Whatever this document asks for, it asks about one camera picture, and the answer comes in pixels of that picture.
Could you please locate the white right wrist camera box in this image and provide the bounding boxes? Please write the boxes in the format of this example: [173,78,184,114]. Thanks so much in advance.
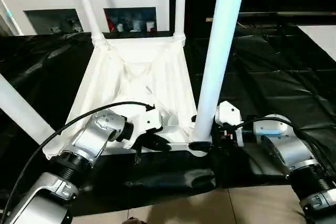
[214,101,245,147]

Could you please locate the light blue plastic pole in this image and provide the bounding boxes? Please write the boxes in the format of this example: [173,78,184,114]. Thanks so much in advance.
[0,0,23,35]

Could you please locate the black metal rail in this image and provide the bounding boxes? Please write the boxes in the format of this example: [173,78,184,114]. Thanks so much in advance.
[239,10,336,18]

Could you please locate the white plastic table top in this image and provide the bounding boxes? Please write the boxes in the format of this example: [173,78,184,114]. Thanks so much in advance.
[43,35,213,158]

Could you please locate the white plastic table leg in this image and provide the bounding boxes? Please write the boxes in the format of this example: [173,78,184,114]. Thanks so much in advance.
[0,74,56,146]
[173,0,188,45]
[71,0,109,47]
[190,0,248,144]

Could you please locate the black mat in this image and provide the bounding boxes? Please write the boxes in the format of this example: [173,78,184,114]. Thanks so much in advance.
[0,22,336,217]

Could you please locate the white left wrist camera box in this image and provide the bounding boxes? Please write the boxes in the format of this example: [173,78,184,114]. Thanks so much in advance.
[126,110,165,149]

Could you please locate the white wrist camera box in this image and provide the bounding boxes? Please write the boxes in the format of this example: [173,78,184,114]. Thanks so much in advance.
[214,101,245,147]
[126,110,165,149]

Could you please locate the white flat board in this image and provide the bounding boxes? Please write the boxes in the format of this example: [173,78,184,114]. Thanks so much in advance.
[298,25,336,61]

